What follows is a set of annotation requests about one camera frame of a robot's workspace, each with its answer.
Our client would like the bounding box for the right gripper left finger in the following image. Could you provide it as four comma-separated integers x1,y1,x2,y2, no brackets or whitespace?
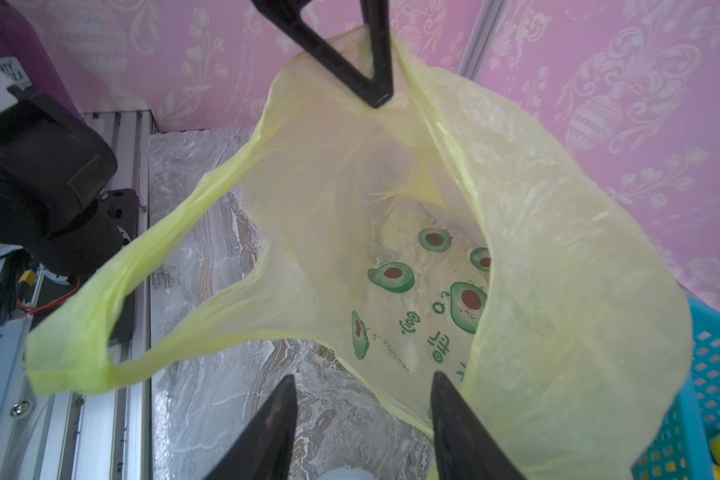
205,375,298,480

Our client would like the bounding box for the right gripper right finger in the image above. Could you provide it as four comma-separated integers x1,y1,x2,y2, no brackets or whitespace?
430,371,525,480

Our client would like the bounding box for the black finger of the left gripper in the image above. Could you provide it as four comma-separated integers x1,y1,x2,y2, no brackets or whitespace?
252,0,394,109

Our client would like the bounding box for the yellow plastic bag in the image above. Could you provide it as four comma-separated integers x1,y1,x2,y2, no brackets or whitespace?
25,25,695,480

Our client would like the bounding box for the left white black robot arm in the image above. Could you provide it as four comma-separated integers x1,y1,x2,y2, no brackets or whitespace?
0,1,124,281

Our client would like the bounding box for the white lid yellow can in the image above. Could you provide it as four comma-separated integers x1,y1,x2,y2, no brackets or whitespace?
316,468,375,480

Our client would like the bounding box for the teal plastic basket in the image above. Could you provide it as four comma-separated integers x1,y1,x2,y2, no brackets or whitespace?
632,298,720,479

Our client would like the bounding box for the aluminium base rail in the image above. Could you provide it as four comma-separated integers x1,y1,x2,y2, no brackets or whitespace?
0,110,157,480

